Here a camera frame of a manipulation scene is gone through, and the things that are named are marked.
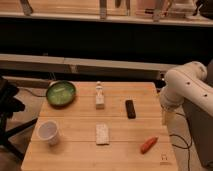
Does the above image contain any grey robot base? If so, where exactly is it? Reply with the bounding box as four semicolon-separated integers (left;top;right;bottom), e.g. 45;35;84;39
183;100;213;170

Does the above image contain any black cable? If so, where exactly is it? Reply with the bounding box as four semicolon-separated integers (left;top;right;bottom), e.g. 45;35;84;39
169;111;194;171

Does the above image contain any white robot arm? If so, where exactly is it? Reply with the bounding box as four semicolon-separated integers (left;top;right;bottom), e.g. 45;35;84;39
159;61;213;125

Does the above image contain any black remote control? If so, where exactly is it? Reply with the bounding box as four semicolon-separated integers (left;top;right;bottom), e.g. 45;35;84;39
125;100;136;119

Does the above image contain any black tripod stand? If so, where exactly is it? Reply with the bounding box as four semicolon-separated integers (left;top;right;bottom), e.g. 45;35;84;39
0;76;37;160

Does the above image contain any white sponge block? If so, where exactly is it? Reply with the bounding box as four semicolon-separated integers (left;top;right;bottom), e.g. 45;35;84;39
96;124;109;145

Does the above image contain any green bowl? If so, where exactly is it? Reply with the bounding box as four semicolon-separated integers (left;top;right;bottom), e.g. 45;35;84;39
46;81;76;107

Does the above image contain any orange carrot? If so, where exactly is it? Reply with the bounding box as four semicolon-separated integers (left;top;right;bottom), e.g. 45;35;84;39
140;137;158;154

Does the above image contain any white small bottle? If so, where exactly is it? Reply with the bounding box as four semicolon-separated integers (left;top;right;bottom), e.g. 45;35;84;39
96;81;105;109

